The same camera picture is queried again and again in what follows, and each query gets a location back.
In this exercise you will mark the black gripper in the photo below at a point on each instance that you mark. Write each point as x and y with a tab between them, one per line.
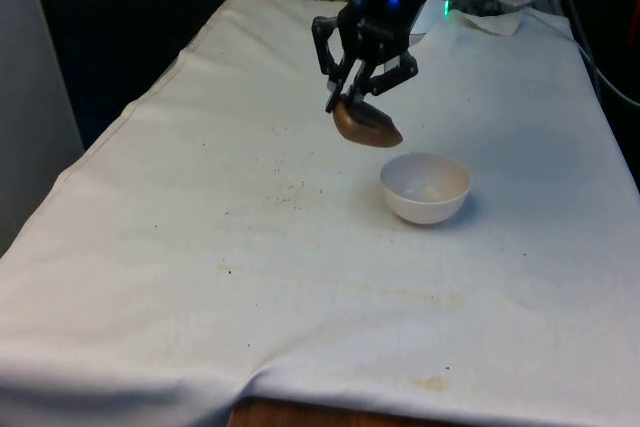
380	22

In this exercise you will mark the white bowl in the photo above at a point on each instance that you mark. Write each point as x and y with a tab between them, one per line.
425	197

